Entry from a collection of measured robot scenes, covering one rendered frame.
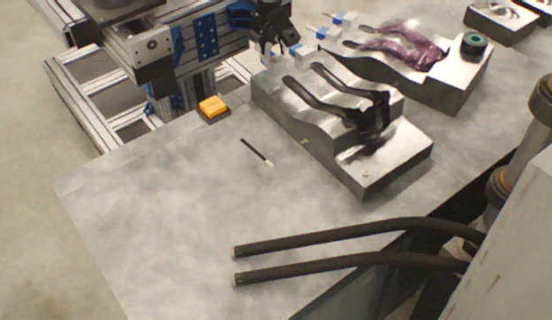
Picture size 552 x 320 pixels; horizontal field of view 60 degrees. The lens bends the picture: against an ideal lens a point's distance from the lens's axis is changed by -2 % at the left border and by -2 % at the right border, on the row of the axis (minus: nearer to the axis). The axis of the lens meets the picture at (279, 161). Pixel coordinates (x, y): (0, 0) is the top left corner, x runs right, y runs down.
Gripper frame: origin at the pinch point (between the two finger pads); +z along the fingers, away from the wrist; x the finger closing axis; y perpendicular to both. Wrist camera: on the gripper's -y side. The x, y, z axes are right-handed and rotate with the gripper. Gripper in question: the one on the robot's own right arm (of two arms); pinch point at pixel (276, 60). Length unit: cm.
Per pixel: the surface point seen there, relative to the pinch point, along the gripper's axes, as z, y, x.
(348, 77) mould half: 4.2, -15.8, -15.1
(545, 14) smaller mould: 8, -30, -99
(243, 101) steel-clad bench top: 12.6, 2.8, 10.9
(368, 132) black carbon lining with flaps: 5.3, -35.1, -5.0
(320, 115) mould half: 1.0, -25.4, 4.2
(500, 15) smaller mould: 8, -20, -86
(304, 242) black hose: 6, -51, 30
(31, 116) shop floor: 93, 142, 63
